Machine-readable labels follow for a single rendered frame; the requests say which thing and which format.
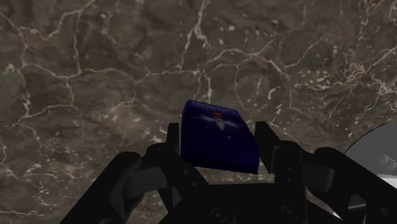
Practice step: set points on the dark blue box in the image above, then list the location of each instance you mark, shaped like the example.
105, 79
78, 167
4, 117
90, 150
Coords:
217, 138

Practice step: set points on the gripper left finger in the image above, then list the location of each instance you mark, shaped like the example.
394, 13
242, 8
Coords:
145, 176

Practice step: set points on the grey round sink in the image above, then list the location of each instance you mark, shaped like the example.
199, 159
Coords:
377, 152

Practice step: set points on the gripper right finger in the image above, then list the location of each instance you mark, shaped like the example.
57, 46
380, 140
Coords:
310, 173

